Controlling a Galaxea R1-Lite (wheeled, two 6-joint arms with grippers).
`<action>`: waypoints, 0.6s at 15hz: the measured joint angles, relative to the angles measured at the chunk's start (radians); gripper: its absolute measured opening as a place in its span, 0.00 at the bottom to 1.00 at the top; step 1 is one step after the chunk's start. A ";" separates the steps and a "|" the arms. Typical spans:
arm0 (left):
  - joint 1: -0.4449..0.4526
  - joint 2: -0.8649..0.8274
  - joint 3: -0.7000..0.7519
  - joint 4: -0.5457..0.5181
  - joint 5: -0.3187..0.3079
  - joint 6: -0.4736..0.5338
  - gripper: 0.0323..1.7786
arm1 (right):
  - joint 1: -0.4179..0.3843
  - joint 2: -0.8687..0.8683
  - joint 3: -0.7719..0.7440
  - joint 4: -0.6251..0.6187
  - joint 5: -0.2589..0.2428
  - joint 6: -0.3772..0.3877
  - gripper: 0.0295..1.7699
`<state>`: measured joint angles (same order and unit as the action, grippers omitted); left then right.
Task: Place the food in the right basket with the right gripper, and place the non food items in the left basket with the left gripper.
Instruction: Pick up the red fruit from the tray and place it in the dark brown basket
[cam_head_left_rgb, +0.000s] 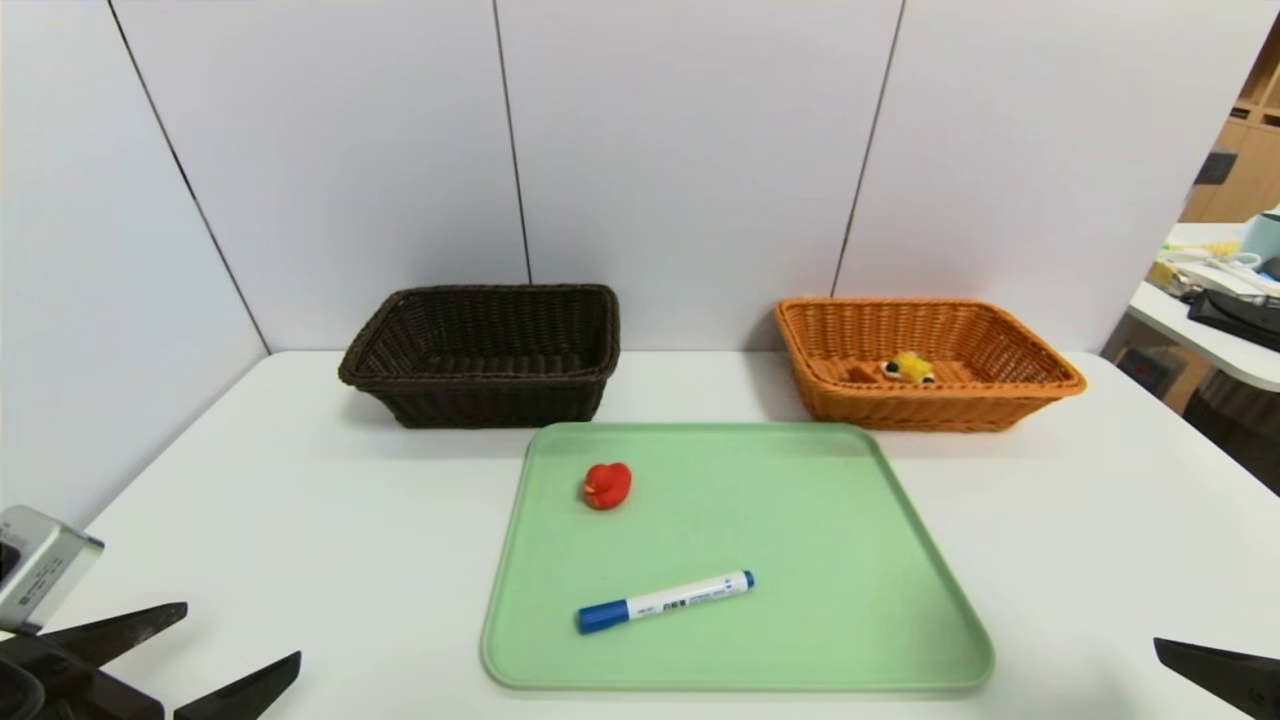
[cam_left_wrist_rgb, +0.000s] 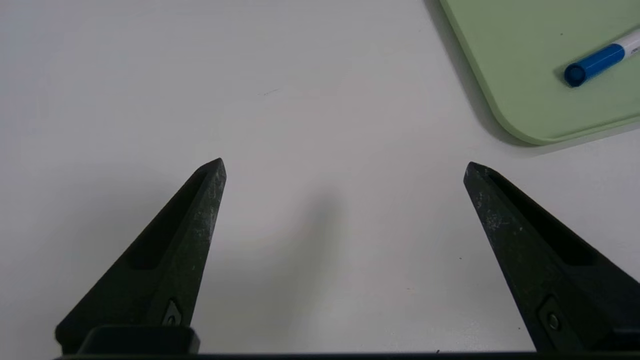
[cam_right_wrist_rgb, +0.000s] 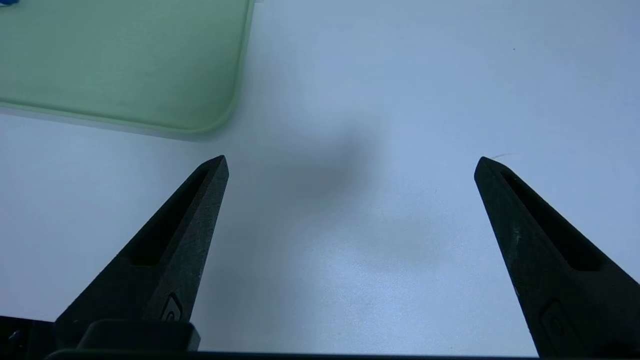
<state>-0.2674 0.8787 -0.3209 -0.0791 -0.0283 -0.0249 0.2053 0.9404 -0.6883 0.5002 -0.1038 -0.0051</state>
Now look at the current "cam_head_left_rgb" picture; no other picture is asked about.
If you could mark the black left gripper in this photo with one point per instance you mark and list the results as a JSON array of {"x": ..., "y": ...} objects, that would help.
[{"x": 40, "y": 672}]

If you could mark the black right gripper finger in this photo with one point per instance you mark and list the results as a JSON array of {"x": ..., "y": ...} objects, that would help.
[{"x": 1240, "y": 685}]

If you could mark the toy waffle with fruit topping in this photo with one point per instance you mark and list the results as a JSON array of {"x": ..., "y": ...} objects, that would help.
[{"x": 908, "y": 367}]

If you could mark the red rubber duck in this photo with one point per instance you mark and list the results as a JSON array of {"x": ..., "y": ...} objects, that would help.
[{"x": 606, "y": 488}]

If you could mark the white marker with blue cap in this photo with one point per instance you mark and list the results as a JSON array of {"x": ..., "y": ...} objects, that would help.
[{"x": 670, "y": 600}]

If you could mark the dark brown wicker basket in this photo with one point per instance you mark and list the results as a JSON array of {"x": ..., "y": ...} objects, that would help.
[{"x": 480, "y": 400}]

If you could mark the orange wicker basket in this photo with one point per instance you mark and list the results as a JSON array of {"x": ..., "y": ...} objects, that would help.
[{"x": 920, "y": 410}]

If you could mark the dark chair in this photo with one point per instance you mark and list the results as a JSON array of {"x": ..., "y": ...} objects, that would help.
[{"x": 1235, "y": 430}]

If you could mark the brown cardboard box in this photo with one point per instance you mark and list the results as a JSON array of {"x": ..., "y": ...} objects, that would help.
[{"x": 1185, "y": 385}]

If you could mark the black flat item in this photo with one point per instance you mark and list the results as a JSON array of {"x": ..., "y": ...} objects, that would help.
[{"x": 1235, "y": 315}]

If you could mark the white office desk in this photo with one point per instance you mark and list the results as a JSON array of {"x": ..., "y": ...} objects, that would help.
[{"x": 1165, "y": 315}]

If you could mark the yellow packet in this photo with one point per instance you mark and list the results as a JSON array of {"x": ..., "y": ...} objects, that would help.
[{"x": 1168, "y": 276}]

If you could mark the teal container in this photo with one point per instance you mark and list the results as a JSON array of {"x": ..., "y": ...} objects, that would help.
[{"x": 1265, "y": 235}]

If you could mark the light green plastic tray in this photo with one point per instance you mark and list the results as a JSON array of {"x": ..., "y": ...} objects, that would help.
[{"x": 780, "y": 600}]

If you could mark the wooden shelving unit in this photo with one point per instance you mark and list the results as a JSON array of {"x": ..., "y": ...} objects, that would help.
[{"x": 1250, "y": 170}]

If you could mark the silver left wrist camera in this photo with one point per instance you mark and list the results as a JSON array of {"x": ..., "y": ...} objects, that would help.
[{"x": 45, "y": 565}]

